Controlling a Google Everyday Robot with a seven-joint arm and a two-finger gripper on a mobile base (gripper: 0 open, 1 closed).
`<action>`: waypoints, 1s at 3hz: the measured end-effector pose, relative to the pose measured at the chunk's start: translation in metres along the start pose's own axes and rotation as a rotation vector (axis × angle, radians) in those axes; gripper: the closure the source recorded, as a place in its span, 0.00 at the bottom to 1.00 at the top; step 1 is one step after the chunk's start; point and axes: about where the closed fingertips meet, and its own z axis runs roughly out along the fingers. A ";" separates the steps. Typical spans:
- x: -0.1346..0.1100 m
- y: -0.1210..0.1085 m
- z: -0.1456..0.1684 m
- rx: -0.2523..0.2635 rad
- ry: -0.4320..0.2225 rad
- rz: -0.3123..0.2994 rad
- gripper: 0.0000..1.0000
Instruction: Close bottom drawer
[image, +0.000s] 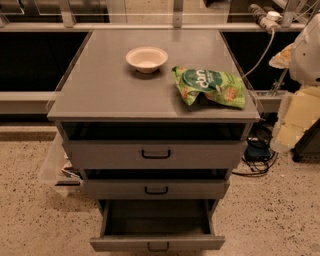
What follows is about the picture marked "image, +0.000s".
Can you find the dark cabinet at right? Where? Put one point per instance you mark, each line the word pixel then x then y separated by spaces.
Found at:
pixel 309 144

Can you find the grey middle drawer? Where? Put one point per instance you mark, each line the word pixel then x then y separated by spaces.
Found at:
pixel 156 189

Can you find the grey drawer cabinet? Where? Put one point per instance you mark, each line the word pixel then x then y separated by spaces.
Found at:
pixel 106 99

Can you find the green snack bag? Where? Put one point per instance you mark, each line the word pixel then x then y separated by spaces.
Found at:
pixel 219 87

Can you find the white paper bowl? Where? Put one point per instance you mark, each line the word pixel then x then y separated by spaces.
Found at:
pixel 147 59

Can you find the grey drawer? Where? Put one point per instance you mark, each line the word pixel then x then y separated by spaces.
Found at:
pixel 156 189
pixel 156 226
pixel 154 154

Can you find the grey bottom drawer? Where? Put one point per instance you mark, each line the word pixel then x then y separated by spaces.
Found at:
pixel 156 226

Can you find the white power strip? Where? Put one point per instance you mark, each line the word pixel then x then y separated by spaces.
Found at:
pixel 267 20

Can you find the grey top drawer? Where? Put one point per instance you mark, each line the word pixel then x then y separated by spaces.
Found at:
pixel 154 154

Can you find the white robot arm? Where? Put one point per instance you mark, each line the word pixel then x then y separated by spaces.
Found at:
pixel 300 110

